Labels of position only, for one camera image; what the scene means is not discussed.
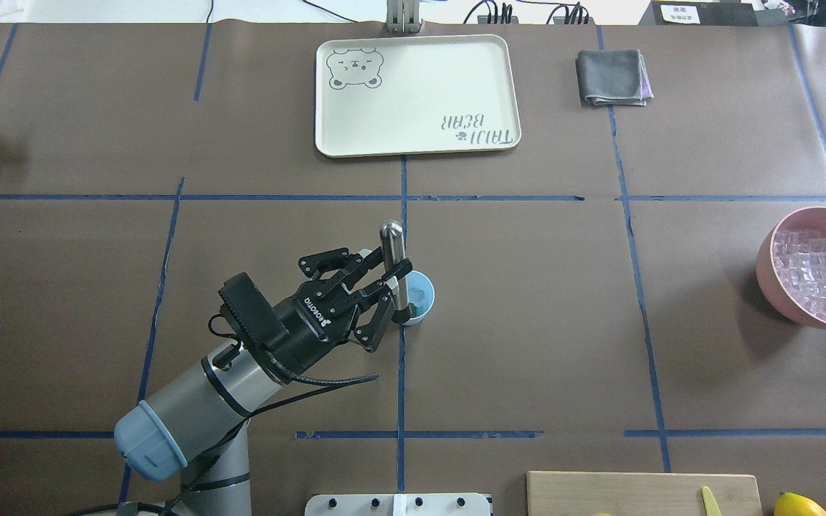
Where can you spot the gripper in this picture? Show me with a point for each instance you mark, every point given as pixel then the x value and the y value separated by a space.
pixel 303 321

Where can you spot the clear ice cube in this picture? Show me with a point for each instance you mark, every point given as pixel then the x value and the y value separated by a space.
pixel 418 297

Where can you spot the light blue cup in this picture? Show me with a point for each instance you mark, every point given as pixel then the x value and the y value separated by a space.
pixel 415 279

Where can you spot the steel muddler black tip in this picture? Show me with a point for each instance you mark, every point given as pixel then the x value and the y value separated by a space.
pixel 393 246

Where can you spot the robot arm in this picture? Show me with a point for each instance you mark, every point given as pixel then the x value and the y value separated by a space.
pixel 196 426

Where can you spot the ice cubes pile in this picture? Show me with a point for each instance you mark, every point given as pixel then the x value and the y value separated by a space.
pixel 799 259

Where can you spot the cream bear tray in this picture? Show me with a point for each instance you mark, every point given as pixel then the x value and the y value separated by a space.
pixel 415 95

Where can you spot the wooden cutting board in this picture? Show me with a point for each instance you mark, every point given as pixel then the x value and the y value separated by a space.
pixel 634 493

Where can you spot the grey folded cloth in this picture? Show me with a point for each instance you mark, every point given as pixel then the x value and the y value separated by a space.
pixel 613 77

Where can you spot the black box white label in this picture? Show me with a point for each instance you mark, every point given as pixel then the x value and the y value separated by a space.
pixel 701 13

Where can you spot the pink bowl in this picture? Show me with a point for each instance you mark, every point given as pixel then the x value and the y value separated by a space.
pixel 772 286

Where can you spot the yellow lemon far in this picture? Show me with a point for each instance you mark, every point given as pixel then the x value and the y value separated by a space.
pixel 793 504

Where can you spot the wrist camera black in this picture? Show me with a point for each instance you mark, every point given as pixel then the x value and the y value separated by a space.
pixel 250 315

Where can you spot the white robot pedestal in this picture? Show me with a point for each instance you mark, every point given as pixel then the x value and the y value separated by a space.
pixel 453 503

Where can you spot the aluminium frame post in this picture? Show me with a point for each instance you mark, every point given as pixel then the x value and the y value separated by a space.
pixel 403 16

